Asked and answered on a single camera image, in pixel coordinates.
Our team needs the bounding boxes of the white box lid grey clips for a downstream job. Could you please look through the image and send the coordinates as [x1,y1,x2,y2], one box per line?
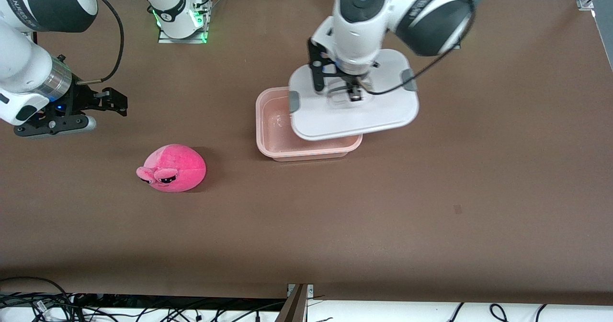
[288,49,420,141]

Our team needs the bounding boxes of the pink plush toy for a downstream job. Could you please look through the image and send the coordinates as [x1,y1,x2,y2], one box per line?
[136,144,207,193]

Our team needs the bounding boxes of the pink translucent plastic box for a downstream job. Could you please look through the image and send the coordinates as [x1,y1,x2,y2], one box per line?
[255,87,363,162]

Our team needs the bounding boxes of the brown table cover sheet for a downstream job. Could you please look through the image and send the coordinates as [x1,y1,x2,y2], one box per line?
[0,0,613,306]

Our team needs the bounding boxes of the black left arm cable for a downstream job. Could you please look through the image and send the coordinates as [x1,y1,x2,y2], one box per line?
[363,0,479,96]

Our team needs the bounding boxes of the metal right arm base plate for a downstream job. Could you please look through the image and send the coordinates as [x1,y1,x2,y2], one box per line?
[158,0,208,44]

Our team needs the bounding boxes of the tangled black cables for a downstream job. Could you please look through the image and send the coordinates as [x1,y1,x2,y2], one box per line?
[0,276,288,322]

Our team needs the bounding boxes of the small metal table bracket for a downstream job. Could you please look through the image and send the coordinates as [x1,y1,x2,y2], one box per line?
[286,284,315,298]

